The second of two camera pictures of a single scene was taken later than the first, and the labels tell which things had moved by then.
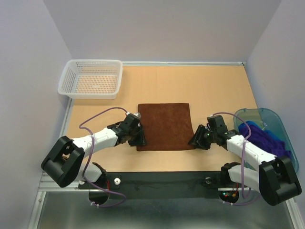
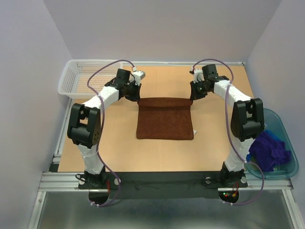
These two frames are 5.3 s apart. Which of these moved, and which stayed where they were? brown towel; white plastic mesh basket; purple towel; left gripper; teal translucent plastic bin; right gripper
Moved: left gripper; right gripper; brown towel
Stayed: white plastic mesh basket; purple towel; teal translucent plastic bin
